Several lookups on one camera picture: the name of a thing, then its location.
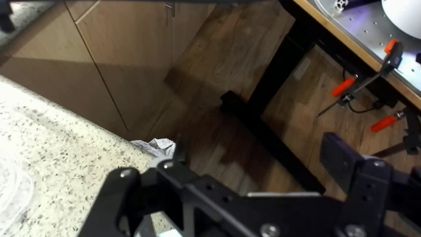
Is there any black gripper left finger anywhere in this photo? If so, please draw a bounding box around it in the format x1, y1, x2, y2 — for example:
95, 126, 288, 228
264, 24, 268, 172
77, 161, 210, 237

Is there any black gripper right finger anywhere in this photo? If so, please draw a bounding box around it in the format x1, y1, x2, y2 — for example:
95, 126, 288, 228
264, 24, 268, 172
320, 132, 421, 237

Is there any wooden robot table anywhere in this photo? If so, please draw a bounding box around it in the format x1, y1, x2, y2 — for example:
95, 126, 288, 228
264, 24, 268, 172
293, 0, 421, 108

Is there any clear plastic container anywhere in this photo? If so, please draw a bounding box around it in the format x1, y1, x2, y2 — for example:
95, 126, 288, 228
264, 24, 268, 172
0, 157, 34, 234

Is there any orange bar clamp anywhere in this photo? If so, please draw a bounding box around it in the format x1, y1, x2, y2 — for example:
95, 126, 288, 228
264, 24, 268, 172
318, 40, 404, 116

